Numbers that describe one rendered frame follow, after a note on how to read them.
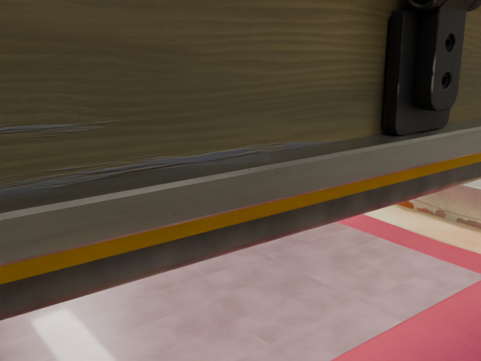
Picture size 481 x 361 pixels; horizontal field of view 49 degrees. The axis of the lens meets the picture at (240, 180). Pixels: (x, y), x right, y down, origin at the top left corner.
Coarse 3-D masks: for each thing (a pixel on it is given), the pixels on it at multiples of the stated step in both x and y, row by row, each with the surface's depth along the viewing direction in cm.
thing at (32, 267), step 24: (432, 168) 22; (336, 192) 19; (360, 192) 20; (216, 216) 16; (240, 216) 16; (264, 216) 17; (120, 240) 14; (144, 240) 14; (168, 240) 15; (24, 264) 12; (48, 264) 13; (72, 264) 13
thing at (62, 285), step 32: (384, 192) 20; (416, 192) 22; (256, 224) 17; (288, 224) 18; (320, 224) 19; (128, 256) 14; (160, 256) 15; (192, 256) 15; (0, 288) 12; (32, 288) 13; (64, 288) 13; (96, 288) 14; (0, 320) 12
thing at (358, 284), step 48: (288, 240) 42; (336, 240) 42; (384, 240) 42; (432, 240) 42; (192, 288) 34; (240, 288) 34; (288, 288) 34; (336, 288) 34; (384, 288) 34; (432, 288) 34; (480, 288) 34; (288, 336) 29; (336, 336) 29; (384, 336) 29; (432, 336) 29; (480, 336) 29
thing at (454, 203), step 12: (480, 180) 46; (444, 192) 47; (456, 192) 46; (468, 192) 45; (480, 192) 44; (408, 204) 50; (420, 204) 49; (432, 204) 48; (444, 204) 47; (456, 204) 46; (468, 204) 45; (480, 204) 44; (444, 216) 47; (456, 216) 46; (468, 216) 45; (480, 216) 44
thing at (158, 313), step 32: (128, 288) 34; (160, 288) 34; (32, 320) 31; (64, 320) 31; (96, 320) 30; (128, 320) 30; (160, 320) 30; (192, 320) 30; (224, 320) 30; (0, 352) 27; (32, 352) 27; (64, 352) 27; (96, 352) 27; (128, 352) 27; (160, 352) 27; (192, 352) 27; (224, 352) 27; (256, 352) 27
